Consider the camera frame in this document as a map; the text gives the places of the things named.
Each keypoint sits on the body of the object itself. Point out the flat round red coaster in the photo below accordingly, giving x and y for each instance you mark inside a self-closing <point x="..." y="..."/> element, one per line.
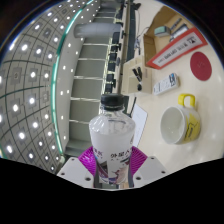
<point x="201" y="66"/>

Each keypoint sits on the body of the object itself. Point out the black tool in beige box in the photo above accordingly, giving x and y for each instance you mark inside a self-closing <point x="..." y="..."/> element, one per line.
<point x="137" y="75"/>

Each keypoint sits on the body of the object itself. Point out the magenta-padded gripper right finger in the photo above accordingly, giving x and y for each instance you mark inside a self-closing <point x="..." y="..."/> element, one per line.
<point x="150" y="168"/>

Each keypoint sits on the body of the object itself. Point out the teal grey block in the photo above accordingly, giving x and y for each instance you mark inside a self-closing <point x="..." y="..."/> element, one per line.
<point x="161" y="31"/>

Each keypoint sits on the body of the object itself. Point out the white power strip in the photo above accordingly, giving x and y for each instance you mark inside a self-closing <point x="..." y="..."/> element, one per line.
<point x="165" y="84"/>

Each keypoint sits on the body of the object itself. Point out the clear black-capped water bottle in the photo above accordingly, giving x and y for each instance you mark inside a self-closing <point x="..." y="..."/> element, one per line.
<point x="111" y="136"/>

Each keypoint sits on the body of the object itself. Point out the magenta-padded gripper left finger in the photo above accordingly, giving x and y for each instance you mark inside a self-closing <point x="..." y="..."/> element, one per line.
<point x="73" y="170"/>

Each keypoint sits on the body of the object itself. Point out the brown red-labelled cardboard box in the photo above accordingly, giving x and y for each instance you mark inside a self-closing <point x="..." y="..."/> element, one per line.
<point x="173" y="51"/>

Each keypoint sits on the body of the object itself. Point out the long curved conference desk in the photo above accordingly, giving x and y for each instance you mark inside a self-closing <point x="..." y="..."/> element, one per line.
<point x="128" y="40"/>

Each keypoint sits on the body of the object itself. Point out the small beige open box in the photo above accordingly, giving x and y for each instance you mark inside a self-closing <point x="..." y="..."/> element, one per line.
<point x="128" y="81"/>

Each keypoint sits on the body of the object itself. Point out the round ceiling lights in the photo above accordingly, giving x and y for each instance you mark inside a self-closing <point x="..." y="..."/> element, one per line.
<point x="31" y="100"/>

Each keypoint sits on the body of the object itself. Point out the row of black office chairs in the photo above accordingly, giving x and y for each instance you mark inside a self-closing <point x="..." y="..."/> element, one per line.
<point x="111" y="66"/>

